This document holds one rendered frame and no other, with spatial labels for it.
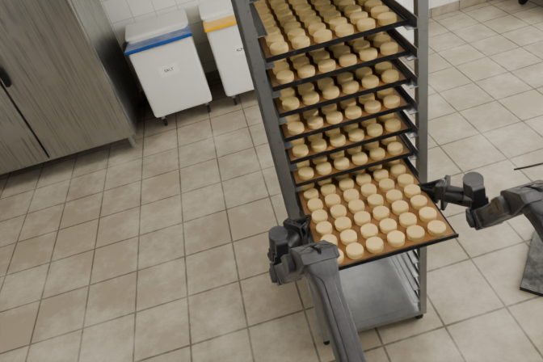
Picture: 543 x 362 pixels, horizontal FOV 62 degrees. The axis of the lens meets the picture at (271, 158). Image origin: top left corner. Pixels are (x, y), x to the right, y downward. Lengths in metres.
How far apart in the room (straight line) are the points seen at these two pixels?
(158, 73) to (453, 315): 2.75
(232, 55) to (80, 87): 1.19
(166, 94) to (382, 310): 2.53
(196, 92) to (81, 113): 0.93
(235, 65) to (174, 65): 0.50
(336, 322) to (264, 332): 1.55
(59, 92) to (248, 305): 2.13
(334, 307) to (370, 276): 1.45
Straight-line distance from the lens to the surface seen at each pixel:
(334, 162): 1.52
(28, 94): 3.77
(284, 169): 1.40
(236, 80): 3.91
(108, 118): 3.77
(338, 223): 1.43
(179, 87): 3.90
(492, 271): 2.57
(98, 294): 2.97
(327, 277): 0.89
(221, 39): 3.75
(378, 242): 1.37
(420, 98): 1.42
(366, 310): 2.23
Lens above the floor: 2.03
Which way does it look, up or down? 37 degrees down
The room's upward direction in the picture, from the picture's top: 15 degrees counter-clockwise
